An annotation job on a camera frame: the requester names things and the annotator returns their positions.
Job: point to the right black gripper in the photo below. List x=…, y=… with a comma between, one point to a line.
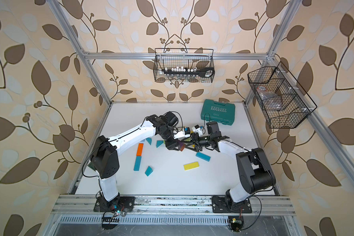
x=197, y=147

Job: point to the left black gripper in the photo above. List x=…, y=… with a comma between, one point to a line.
x=174, y=147

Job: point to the purple triangle block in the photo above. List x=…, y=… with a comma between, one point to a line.
x=181, y=145

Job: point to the long teal block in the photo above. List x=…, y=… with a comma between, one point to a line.
x=203, y=156
x=137, y=163

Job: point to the teal triangle block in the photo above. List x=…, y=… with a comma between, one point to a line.
x=148, y=171
x=149, y=140

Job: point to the orange long block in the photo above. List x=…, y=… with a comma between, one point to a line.
x=140, y=149

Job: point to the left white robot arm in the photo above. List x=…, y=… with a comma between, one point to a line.
x=112, y=165

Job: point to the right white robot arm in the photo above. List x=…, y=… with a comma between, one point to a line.
x=254, y=170

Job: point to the long yellow block lower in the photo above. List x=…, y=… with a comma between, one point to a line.
x=191, y=166

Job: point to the green plastic tool case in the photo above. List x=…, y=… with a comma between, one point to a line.
x=213, y=111

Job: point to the plastic bag in basket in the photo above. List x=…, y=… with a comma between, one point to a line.
x=270, y=100

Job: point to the dark green hand tool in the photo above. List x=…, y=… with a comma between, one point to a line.
x=91, y=166

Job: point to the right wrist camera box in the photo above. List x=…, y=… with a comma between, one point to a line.
x=200, y=130

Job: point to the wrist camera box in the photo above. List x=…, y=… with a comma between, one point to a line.
x=184, y=133
x=200, y=130

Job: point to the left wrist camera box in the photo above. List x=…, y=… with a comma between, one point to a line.
x=184, y=133

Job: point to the socket rail with sockets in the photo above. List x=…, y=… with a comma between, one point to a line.
x=206, y=72

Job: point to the back wire basket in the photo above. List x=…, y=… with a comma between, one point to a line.
x=168, y=58

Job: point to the wire basket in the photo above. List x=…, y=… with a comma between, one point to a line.
x=297, y=104
x=168, y=58

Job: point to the right wire basket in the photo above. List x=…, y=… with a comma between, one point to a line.
x=297, y=104

